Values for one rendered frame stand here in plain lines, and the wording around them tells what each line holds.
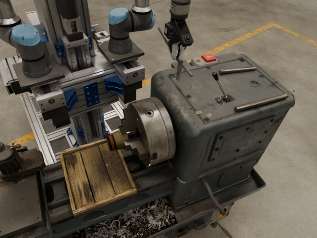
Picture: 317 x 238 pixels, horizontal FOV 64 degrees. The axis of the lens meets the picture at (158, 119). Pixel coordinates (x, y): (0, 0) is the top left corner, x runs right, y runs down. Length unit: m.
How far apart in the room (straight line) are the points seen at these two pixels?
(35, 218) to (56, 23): 1.01
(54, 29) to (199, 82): 0.88
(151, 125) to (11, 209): 0.67
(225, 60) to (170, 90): 0.41
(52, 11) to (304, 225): 2.37
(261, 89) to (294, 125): 1.92
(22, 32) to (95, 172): 0.76
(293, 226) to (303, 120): 1.33
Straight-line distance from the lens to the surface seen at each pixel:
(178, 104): 1.14
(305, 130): 3.24
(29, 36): 1.41
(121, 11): 1.56
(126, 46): 1.59
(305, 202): 2.64
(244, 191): 1.79
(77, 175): 1.35
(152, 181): 1.33
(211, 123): 1.07
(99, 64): 1.69
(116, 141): 1.16
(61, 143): 2.40
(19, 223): 1.22
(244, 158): 1.51
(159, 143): 1.09
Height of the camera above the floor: 2.01
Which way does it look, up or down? 46 degrees down
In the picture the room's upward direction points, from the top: 5 degrees clockwise
